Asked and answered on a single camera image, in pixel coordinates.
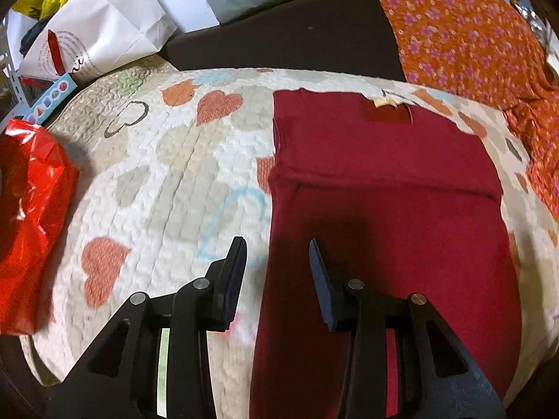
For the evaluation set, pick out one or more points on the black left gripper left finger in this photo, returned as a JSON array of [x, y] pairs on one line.
[[116, 377]]

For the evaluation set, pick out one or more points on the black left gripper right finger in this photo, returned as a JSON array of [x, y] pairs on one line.
[[436, 375]]

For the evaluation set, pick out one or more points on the dark red shirt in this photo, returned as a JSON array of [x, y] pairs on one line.
[[398, 197]]

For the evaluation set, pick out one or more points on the red shiny plastic bag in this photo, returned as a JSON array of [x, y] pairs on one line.
[[38, 182]]

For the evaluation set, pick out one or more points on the heart patterned quilt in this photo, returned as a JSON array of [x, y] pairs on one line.
[[174, 164]]

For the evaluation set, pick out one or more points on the light blue dotted box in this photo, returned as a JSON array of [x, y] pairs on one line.
[[50, 100]]

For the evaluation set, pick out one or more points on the orange floral fabric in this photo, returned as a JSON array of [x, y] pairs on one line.
[[484, 51]]

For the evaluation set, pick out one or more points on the white paper bag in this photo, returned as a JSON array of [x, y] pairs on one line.
[[90, 38]]

